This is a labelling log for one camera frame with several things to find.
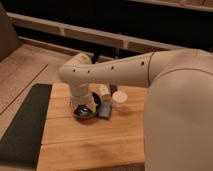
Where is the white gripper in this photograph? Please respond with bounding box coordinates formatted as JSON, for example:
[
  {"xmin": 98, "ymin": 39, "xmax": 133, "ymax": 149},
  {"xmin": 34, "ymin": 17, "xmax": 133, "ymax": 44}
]
[{"xmin": 69, "ymin": 84, "xmax": 96, "ymax": 112}]

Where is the small white bottle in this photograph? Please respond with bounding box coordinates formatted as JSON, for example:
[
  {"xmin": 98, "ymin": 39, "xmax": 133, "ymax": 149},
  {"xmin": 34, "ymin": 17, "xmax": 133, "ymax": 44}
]
[{"xmin": 99, "ymin": 84, "xmax": 111, "ymax": 100}]

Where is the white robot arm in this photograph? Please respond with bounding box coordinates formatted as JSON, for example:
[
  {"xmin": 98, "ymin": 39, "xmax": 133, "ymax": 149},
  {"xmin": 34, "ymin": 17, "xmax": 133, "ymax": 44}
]
[{"xmin": 59, "ymin": 49, "xmax": 213, "ymax": 171}]

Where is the dark ceramic bowl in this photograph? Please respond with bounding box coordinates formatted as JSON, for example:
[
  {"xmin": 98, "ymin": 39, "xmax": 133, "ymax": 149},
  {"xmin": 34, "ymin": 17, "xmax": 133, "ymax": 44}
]
[{"xmin": 73, "ymin": 92, "xmax": 101, "ymax": 119}]

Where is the blue sponge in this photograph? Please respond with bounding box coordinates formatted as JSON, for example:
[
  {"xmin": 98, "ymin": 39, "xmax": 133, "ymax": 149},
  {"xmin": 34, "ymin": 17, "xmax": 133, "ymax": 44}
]
[{"xmin": 99, "ymin": 101, "xmax": 111, "ymax": 119}]

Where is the dark brown block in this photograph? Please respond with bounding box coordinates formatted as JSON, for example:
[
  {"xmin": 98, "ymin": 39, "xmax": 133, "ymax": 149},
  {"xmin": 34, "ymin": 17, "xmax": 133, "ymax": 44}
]
[{"xmin": 110, "ymin": 84, "xmax": 118, "ymax": 94}]

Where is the white lidded cup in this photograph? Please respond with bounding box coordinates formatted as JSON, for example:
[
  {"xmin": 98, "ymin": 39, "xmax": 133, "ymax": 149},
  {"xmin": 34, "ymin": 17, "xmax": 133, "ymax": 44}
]
[{"xmin": 112, "ymin": 91, "xmax": 128, "ymax": 110}]

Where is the dark green mat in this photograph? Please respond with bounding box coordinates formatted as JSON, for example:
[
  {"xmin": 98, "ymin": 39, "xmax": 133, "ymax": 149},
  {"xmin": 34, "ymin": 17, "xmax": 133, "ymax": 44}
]
[{"xmin": 0, "ymin": 84, "xmax": 52, "ymax": 167}]

